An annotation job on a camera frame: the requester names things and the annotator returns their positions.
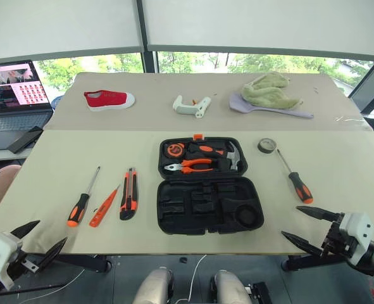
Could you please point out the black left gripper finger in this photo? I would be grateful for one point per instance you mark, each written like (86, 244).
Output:
(52, 253)
(23, 229)

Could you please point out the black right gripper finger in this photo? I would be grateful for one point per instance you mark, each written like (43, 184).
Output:
(319, 213)
(303, 244)

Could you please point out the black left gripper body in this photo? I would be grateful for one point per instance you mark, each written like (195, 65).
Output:
(27, 261)

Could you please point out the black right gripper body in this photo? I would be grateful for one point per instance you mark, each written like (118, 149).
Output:
(338, 244)

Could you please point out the short orange black screwdriver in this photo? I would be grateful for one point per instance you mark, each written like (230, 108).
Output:
(300, 187)

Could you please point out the long orange black screwdriver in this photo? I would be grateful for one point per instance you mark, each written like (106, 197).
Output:
(79, 206)

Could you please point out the orange test pen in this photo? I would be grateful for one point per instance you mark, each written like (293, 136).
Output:
(102, 209)

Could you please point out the black tape roll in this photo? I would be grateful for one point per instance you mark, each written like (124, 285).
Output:
(262, 149)

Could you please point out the orange black utility knife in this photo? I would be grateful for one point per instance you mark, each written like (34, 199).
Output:
(129, 196)

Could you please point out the black tool case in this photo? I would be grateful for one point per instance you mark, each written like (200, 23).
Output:
(205, 206)

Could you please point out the black box under table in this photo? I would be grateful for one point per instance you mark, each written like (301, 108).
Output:
(259, 293)

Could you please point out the silver right robot leg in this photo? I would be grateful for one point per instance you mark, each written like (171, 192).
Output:
(231, 289)

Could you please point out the silver robot leg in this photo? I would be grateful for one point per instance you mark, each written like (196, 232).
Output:
(153, 288)
(231, 289)

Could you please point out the black phone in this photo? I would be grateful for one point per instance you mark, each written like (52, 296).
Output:
(25, 139)

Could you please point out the steel claw hammer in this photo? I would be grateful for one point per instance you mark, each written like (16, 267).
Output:
(234, 158)

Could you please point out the silver left robot leg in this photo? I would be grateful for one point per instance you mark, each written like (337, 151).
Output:
(153, 288)

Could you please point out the small black floor knob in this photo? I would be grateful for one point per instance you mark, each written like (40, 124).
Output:
(183, 260)

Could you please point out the open laptop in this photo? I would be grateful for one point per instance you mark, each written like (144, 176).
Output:
(12, 101)

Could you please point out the stubby orange black tool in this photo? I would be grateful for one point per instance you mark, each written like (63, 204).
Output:
(205, 148)

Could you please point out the green towel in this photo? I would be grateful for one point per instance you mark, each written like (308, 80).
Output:
(265, 92)

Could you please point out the purple silicone spatula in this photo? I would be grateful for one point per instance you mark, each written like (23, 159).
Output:
(240, 106)

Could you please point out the red canvas shoe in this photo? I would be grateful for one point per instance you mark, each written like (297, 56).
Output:
(107, 99)

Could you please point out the orange black tape measure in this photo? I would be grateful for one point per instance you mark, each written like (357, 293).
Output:
(174, 149)

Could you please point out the white plastic gadget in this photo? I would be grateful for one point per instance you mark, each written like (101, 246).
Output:
(186, 109)

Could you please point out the white roller blind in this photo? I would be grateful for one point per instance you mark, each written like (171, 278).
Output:
(269, 25)
(63, 25)

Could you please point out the black table frame bar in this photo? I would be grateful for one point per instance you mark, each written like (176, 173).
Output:
(307, 261)
(85, 263)

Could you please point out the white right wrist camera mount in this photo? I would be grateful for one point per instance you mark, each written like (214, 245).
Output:
(357, 231)

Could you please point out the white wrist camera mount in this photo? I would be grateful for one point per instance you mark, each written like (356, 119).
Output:
(0, 253)
(357, 231)

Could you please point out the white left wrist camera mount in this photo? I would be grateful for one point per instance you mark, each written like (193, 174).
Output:
(0, 253)

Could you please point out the dark window post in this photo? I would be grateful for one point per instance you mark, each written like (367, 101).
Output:
(148, 31)

